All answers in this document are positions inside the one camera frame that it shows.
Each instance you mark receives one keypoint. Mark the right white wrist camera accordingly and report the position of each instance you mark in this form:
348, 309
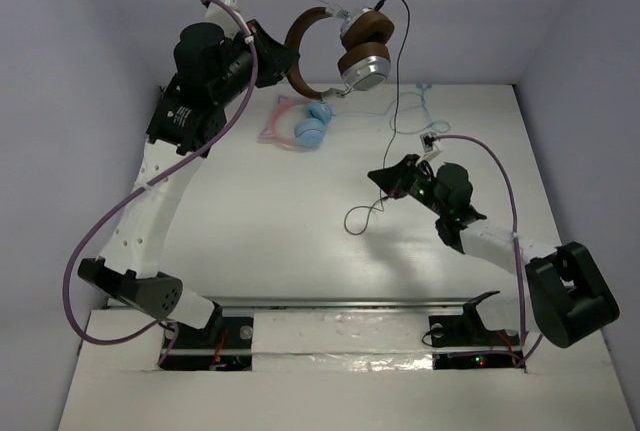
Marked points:
431, 147

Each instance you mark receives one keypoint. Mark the brown silver headphones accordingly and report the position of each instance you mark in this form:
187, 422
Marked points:
364, 34

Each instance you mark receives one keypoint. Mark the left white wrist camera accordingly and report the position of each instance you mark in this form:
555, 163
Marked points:
216, 10

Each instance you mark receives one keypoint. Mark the pink blue cat headphones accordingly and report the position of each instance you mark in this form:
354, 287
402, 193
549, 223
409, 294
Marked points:
309, 133

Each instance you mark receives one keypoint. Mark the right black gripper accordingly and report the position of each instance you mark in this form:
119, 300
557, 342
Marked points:
398, 175

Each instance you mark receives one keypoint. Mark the left side table rail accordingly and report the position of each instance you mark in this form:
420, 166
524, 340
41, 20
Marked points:
165, 103

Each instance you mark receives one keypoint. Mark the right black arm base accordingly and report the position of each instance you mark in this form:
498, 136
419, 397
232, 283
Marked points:
463, 342

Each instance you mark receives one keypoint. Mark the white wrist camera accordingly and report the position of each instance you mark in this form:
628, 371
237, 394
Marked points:
431, 147
216, 10

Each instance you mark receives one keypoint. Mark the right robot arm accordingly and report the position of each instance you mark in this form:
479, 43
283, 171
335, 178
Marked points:
567, 295

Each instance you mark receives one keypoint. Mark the aluminium mounting rail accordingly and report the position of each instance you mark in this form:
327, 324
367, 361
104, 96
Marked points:
333, 304

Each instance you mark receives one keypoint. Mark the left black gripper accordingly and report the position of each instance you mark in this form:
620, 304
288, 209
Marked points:
266, 54

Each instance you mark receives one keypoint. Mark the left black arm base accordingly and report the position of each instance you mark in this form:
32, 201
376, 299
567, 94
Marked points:
224, 345

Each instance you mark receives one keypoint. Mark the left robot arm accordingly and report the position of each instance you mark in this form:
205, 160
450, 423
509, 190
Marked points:
212, 70

